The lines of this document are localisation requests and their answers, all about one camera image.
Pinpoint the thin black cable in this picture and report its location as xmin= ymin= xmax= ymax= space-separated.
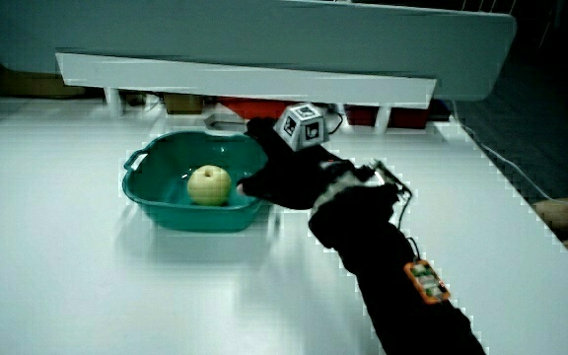
xmin=394 ymin=185 xmax=422 ymax=261

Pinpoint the white cable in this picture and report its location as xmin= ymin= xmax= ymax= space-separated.
xmin=453 ymin=101 xmax=568 ymax=207

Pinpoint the small brown cardboard box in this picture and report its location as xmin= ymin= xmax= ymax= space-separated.
xmin=163 ymin=93 xmax=205 ymax=115

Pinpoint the person's right forearm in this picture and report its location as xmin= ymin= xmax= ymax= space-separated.
xmin=307 ymin=170 xmax=487 ymax=355

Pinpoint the yellow-green apple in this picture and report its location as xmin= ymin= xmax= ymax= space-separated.
xmin=186 ymin=164 xmax=234 ymax=207

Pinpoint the light grey partition panel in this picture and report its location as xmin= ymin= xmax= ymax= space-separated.
xmin=0 ymin=0 xmax=518 ymax=103

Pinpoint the large brown cardboard box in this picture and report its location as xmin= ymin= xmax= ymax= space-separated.
xmin=0 ymin=67 xmax=88 ymax=100

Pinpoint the orange sensor module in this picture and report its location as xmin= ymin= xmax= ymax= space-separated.
xmin=402 ymin=258 xmax=452 ymax=306

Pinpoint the person's right hand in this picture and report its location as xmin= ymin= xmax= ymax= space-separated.
xmin=237 ymin=102 xmax=364 ymax=211

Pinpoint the red box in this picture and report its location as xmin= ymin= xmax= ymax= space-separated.
xmin=345 ymin=104 xmax=431 ymax=130
xmin=217 ymin=97 xmax=296 ymax=121

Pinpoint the teal plastic basin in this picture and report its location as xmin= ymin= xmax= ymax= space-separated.
xmin=121 ymin=129 xmax=271 ymax=234

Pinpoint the white desk shelf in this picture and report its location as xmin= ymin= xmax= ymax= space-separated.
xmin=55 ymin=51 xmax=438 ymax=135

